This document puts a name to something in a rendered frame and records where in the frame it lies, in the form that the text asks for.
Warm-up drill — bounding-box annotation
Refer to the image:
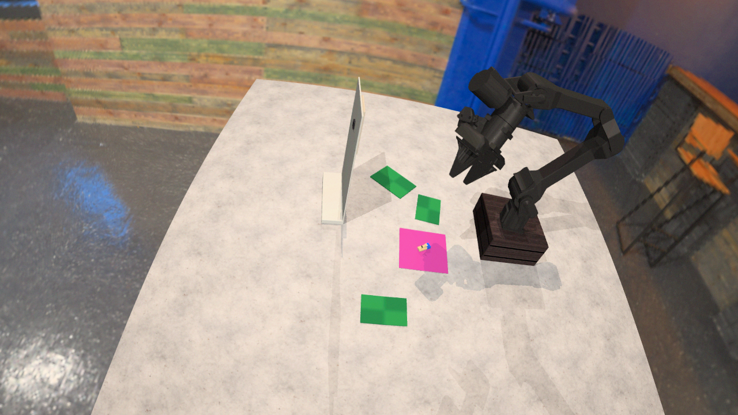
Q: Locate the green flat strip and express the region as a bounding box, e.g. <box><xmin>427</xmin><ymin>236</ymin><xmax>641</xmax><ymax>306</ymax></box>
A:
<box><xmin>370</xmin><ymin>166</ymin><xmax>416</xmax><ymax>199</ymax></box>

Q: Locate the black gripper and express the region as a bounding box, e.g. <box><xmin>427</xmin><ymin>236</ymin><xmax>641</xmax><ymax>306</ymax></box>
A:
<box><xmin>449</xmin><ymin>113</ymin><xmax>514</xmax><ymax>185</ymax></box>

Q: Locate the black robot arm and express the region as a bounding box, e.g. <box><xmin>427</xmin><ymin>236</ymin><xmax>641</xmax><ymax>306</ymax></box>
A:
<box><xmin>468</xmin><ymin>66</ymin><xmax>625</xmax><ymax>234</ymax></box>

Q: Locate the green square mat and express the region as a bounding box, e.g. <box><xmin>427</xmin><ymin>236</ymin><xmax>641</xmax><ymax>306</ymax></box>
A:
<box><xmin>360</xmin><ymin>294</ymin><xmax>408</xmax><ymax>326</ymax></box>

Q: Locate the pink flat square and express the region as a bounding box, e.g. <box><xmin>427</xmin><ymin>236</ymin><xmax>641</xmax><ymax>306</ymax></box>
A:
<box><xmin>399</xmin><ymin>228</ymin><xmax>448</xmax><ymax>274</ymax></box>

